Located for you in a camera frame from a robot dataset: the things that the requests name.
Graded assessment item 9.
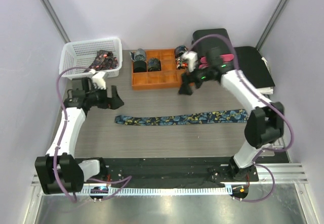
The grey rolled tie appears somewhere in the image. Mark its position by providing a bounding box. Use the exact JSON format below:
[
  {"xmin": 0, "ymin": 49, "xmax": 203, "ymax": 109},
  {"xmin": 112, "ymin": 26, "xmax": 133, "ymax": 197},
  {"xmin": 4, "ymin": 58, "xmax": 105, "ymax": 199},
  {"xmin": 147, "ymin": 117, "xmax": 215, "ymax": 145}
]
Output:
[{"xmin": 130, "ymin": 48, "xmax": 146, "ymax": 62}]

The white slotted cable duct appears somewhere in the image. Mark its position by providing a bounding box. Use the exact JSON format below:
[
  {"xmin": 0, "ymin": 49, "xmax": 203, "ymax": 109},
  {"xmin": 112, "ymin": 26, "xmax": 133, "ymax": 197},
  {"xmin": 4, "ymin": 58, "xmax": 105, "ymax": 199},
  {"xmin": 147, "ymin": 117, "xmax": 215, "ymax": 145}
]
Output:
[{"xmin": 76, "ymin": 185, "xmax": 232, "ymax": 197}]

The blue floral rolled tie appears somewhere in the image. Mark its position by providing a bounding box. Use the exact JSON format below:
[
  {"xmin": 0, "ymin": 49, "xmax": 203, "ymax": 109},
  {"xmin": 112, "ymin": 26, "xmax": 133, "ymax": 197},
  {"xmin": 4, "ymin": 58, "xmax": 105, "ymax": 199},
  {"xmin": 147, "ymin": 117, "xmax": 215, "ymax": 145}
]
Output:
[{"xmin": 174, "ymin": 45, "xmax": 188, "ymax": 58}]

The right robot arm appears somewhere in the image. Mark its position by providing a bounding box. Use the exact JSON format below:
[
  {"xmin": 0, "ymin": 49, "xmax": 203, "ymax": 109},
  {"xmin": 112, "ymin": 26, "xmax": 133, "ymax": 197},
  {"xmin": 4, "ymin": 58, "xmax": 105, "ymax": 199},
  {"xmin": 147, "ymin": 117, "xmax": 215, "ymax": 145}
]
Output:
[{"xmin": 179, "ymin": 48, "xmax": 284, "ymax": 181}]

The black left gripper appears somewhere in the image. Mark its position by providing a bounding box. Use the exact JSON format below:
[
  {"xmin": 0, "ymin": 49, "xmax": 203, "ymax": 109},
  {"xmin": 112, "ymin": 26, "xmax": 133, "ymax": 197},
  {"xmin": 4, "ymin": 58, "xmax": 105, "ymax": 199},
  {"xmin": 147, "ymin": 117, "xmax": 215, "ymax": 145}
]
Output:
[{"xmin": 87, "ymin": 84, "xmax": 125, "ymax": 110}]

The aluminium frame rail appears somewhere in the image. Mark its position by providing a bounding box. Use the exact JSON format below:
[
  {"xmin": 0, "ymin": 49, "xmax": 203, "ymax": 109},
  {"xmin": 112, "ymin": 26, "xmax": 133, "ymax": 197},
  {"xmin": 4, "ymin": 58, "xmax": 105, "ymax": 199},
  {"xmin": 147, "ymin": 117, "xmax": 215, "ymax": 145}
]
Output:
[{"xmin": 31, "ymin": 163, "xmax": 309, "ymax": 185}]

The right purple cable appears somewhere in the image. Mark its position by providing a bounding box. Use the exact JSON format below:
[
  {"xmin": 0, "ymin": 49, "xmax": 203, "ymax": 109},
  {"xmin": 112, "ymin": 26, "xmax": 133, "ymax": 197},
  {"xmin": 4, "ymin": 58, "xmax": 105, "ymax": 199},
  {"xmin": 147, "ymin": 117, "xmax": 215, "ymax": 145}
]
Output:
[{"xmin": 191, "ymin": 34, "xmax": 296, "ymax": 203}]

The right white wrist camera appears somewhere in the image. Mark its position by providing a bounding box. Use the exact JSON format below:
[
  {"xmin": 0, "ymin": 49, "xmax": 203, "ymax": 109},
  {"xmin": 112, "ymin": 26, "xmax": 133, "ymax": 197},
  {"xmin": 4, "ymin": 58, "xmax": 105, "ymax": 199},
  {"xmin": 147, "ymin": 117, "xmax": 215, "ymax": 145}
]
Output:
[{"xmin": 181, "ymin": 51, "xmax": 198, "ymax": 72}]

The blue snail pattern tie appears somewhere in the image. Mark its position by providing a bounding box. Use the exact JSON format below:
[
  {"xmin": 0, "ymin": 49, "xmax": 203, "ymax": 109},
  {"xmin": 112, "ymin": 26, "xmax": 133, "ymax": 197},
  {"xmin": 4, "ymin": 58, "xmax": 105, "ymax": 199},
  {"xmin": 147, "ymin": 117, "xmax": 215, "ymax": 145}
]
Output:
[{"xmin": 114, "ymin": 109, "xmax": 249, "ymax": 126}]

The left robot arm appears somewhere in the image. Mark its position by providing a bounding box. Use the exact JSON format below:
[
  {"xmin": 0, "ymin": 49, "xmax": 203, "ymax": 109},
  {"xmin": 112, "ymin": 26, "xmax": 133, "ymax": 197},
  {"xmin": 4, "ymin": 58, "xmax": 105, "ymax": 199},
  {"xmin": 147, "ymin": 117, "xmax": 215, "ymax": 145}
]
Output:
[{"xmin": 35, "ymin": 78, "xmax": 124, "ymax": 195}]

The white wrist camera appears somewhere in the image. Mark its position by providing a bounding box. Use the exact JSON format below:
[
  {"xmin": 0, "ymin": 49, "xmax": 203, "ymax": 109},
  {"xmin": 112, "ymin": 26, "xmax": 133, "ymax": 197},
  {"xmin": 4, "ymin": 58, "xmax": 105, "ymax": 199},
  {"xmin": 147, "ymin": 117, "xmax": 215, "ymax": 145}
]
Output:
[
  {"xmin": 181, "ymin": 51, "xmax": 198, "ymax": 72},
  {"xmin": 90, "ymin": 69, "xmax": 106, "ymax": 90}
]

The dark red dotted tie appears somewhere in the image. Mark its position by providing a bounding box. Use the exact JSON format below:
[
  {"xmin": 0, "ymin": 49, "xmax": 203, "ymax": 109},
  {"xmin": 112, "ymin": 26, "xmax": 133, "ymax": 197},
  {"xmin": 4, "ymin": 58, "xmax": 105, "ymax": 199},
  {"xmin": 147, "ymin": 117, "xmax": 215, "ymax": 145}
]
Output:
[{"xmin": 84, "ymin": 50, "xmax": 121, "ymax": 72}]

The dark blue rolled tie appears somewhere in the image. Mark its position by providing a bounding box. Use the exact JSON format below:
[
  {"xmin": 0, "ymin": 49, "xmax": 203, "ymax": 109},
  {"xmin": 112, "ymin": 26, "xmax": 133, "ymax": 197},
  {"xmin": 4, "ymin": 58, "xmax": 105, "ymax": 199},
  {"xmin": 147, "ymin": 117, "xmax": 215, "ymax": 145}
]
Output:
[{"xmin": 147, "ymin": 58, "xmax": 161, "ymax": 72}]

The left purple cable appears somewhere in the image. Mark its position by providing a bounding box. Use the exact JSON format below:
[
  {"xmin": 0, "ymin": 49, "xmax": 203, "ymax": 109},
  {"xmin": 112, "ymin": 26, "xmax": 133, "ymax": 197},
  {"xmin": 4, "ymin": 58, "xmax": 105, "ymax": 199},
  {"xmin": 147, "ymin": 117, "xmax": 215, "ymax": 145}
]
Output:
[{"xmin": 55, "ymin": 66, "xmax": 132, "ymax": 204}]

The black rolled tie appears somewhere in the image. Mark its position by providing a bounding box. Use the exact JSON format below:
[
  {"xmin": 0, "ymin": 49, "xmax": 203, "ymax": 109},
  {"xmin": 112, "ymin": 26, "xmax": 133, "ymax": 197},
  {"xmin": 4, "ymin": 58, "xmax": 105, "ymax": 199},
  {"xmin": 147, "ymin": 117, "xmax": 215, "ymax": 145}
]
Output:
[{"xmin": 133, "ymin": 60, "xmax": 147, "ymax": 73}]

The orange floral rolled tie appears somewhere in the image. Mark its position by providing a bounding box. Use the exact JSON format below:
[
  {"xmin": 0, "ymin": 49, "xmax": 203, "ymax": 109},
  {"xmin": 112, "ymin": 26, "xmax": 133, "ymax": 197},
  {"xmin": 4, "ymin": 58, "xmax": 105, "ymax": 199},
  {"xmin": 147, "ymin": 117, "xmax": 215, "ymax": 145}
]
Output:
[{"xmin": 175, "ymin": 56, "xmax": 188, "ymax": 70}]

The orange wooden divider tray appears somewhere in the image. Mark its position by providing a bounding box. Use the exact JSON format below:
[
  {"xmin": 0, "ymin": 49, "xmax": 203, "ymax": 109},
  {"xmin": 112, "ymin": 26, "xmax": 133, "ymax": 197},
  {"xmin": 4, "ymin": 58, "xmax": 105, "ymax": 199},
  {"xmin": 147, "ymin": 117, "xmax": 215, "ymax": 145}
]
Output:
[{"xmin": 131, "ymin": 49, "xmax": 186, "ymax": 90}]

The purple cable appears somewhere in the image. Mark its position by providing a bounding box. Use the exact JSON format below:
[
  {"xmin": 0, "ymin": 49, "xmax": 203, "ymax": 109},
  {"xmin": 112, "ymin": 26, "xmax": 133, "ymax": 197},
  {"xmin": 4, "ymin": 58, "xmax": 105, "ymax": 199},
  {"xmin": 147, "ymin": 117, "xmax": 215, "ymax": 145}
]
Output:
[
  {"xmin": 191, "ymin": 34, "xmax": 296, "ymax": 203},
  {"xmin": 55, "ymin": 66, "xmax": 132, "ymax": 204}
]

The black pink drawer unit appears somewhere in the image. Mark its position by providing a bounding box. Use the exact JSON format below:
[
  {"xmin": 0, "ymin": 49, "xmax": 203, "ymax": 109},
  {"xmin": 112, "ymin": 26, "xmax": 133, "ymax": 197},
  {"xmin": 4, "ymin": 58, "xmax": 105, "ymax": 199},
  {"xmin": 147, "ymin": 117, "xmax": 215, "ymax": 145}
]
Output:
[{"xmin": 191, "ymin": 28, "xmax": 234, "ymax": 69}]

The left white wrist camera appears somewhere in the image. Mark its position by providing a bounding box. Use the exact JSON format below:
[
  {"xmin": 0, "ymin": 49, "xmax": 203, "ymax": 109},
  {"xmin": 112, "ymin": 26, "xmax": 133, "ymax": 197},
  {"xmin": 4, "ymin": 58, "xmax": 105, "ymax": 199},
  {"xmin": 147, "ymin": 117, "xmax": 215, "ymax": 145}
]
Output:
[{"xmin": 90, "ymin": 69, "xmax": 106, "ymax": 90}]

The white plastic basket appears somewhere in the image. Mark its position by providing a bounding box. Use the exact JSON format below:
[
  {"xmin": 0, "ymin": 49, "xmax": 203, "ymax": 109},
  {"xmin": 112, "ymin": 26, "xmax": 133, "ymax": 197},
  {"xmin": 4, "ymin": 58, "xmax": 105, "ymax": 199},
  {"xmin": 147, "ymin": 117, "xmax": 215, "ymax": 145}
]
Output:
[{"xmin": 59, "ymin": 37, "xmax": 123, "ymax": 80}]

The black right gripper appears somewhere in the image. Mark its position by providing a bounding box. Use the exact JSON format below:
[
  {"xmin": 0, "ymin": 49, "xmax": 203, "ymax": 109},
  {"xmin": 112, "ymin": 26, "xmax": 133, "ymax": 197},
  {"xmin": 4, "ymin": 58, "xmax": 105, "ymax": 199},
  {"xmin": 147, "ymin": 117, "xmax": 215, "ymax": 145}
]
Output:
[{"xmin": 177, "ymin": 61, "xmax": 211, "ymax": 97}]

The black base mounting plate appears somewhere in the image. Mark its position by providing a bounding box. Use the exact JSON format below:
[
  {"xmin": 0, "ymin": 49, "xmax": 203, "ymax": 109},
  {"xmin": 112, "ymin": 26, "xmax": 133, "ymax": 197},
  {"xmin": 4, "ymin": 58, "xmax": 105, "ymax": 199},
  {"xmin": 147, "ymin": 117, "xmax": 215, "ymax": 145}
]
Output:
[{"xmin": 95, "ymin": 157, "xmax": 259, "ymax": 189}]

